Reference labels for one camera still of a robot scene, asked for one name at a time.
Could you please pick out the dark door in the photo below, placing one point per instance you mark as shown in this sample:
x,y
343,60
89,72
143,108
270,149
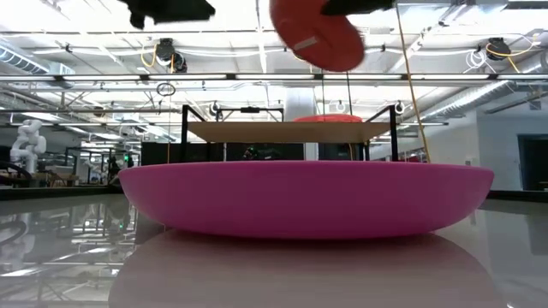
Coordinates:
x,y
534,162

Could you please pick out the white column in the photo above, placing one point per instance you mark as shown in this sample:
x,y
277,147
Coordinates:
x,y
299,102

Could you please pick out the orange plate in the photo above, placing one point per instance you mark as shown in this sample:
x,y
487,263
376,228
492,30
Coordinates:
x,y
317,34

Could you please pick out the wooden shelf with black frame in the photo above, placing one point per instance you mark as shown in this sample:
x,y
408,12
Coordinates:
x,y
287,132

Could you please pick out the large clear pink plate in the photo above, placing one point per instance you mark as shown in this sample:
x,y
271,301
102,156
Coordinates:
x,y
329,118

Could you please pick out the black cabinet behind shelf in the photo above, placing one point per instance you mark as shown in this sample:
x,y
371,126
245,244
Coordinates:
x,y
201,153

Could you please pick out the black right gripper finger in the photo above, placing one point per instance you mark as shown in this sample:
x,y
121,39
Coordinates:
x,y
342,6

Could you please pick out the magenta pink plate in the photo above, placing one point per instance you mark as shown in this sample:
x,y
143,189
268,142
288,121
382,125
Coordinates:
x,y
306,199

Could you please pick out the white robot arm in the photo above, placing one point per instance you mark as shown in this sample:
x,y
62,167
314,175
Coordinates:
x,y
27,143

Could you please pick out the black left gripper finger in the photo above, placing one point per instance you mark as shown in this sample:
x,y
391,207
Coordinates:
x,y
192,10

